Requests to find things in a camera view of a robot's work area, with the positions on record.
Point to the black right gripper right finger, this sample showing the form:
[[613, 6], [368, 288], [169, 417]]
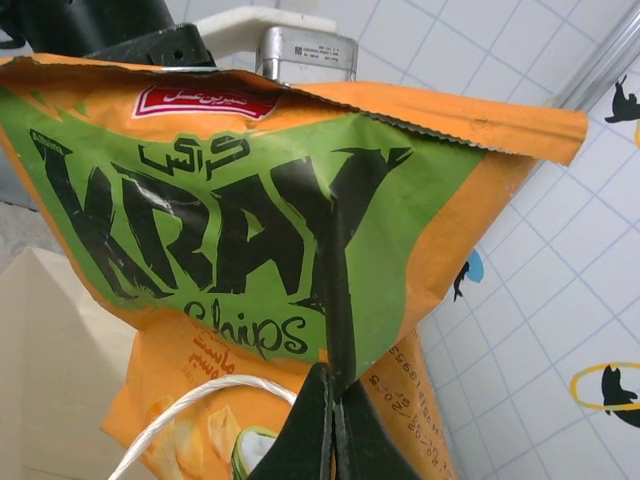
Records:
[[365, 440]]

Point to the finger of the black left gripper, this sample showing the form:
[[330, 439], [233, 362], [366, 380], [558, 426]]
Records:
[[160, 47]]

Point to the aluminium frame post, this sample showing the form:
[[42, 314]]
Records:
[[595, 55]]

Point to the white paper bag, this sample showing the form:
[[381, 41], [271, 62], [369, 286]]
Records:
[[50, 375]]

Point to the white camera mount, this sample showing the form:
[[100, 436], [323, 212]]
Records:
[[250, 25]]

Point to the orange green Kray chips bag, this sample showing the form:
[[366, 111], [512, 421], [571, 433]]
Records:
[[225, 225]]

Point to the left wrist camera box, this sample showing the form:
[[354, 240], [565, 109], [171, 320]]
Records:
[[305, 55]]

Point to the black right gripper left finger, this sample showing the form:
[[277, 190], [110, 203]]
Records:
[[305, 430]]

